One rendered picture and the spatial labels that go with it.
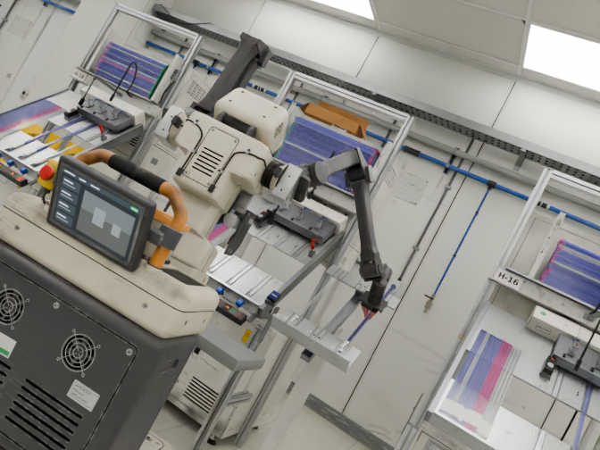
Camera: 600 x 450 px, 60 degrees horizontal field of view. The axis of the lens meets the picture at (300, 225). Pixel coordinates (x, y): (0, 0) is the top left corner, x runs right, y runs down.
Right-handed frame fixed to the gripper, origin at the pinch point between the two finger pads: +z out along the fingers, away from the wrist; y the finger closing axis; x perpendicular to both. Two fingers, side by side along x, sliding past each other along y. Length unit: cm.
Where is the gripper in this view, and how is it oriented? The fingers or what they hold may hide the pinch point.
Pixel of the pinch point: (368, 316)
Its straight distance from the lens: 216.0
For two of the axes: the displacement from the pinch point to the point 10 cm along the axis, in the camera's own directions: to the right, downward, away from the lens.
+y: -8.2, -4.3, 3.7
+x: -5.5, 4.2, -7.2
